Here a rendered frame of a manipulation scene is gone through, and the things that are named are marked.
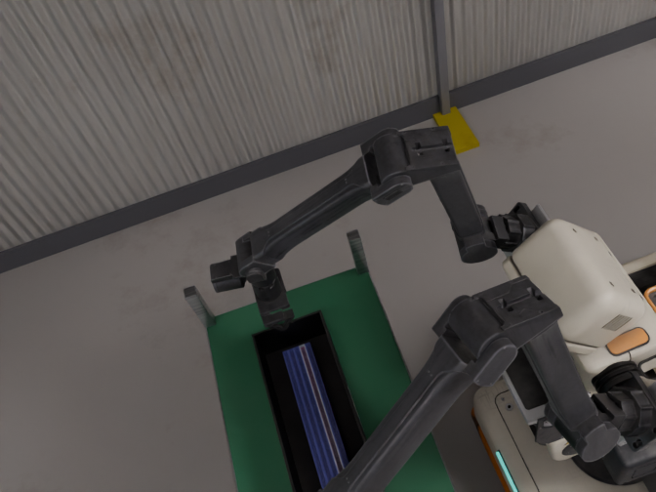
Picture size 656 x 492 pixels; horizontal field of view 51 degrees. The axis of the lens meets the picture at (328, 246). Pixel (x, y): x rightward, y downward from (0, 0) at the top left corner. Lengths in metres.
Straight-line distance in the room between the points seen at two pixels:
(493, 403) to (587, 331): 1.09
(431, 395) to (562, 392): 0.25
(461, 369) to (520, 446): 1.36
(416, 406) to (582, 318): 0.39
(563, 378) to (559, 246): 0.28
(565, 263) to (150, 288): 2.27
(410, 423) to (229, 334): 0.89
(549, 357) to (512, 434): 1.26
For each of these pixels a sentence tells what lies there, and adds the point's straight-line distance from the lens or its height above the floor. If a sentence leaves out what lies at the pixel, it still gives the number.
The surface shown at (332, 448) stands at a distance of 1.53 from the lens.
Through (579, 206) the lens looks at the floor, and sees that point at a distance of 3.11.
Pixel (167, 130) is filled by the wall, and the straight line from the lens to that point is 3.12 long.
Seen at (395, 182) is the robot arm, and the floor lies 1.59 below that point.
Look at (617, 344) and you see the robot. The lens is 1.35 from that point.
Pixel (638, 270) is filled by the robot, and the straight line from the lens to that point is 1.96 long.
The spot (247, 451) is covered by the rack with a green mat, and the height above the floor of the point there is 0.95.
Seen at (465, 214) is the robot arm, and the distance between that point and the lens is 1.31.
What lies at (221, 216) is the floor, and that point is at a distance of 3.31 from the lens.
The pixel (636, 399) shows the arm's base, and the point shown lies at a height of 1.23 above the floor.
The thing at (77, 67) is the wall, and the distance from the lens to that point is 2.90.
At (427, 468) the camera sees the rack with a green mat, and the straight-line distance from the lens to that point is 1.54.
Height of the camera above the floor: 2.41
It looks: 52 degrees down
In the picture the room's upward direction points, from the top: 18 degrees counter-clockwise
